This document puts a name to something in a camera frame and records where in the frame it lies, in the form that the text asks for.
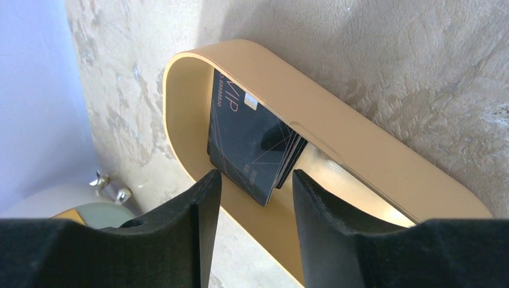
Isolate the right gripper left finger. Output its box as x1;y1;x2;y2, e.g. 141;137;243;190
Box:
1;169;221;287

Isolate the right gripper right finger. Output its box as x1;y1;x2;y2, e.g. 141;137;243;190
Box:
292;170;508;287

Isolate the white round mini drawer chest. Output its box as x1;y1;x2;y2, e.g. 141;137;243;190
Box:
1;173;136;229

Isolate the orange oval tray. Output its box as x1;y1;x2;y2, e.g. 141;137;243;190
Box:
162;38;493;287

